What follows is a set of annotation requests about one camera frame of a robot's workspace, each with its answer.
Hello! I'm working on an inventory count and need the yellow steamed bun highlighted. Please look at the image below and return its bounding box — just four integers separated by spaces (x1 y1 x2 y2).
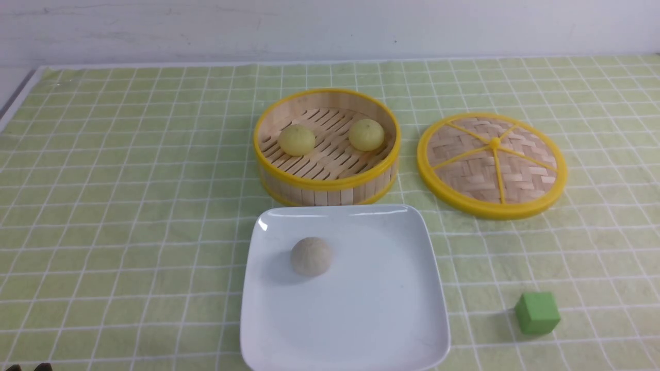
348 119 386 152
277 124 316 157

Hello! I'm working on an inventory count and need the grey-white steamed bun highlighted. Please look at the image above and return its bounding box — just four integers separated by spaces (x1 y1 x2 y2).
290 237 334 277

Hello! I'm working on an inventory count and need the white square plate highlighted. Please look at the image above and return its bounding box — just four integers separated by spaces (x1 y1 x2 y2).
240 204 451 370

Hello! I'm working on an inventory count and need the green checkered tablecloth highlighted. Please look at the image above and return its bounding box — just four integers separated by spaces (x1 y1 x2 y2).
1 56 659 370

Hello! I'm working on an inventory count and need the bamboo steamer basket yellow rim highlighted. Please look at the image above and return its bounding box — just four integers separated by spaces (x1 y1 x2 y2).
253 88 401 207

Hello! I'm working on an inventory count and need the woven bamboo steamer lid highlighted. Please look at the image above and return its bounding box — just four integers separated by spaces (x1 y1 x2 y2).
417 113 568 220

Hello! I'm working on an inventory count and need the green cube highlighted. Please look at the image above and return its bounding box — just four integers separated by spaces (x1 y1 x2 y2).
514 292 561 335

